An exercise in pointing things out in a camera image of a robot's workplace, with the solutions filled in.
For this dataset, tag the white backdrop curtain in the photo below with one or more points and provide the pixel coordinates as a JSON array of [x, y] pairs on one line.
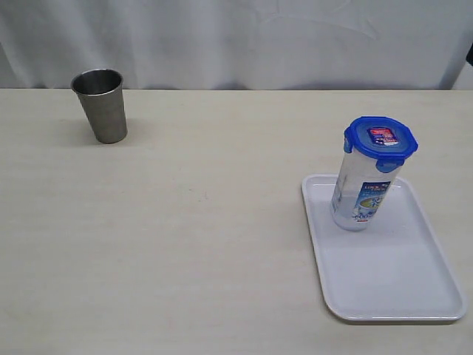
[[237, 44]]

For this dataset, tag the white plastic tray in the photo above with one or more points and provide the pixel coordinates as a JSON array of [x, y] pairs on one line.
[[393, 271]]

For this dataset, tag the stainless steel cup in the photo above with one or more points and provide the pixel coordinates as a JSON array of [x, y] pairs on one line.
[[100, 93]]

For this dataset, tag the clear tall plastic container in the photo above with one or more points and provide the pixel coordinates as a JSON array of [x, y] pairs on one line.
[[360, 189]]

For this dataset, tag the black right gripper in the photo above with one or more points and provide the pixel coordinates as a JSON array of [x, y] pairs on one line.
[[469, 57]]

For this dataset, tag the blue container lid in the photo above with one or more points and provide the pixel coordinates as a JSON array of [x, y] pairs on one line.
[[386, 140]]

